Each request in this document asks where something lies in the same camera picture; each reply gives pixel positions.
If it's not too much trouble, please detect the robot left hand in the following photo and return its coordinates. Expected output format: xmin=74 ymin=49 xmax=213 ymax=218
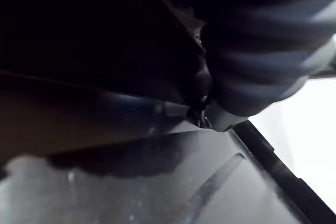
xmin=141 ymin=0 xmax=336 ymax=133

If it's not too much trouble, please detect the grey plastic box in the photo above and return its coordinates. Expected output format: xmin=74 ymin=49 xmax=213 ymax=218
xmin=0 ymin=108 xmax=336 ymax=224

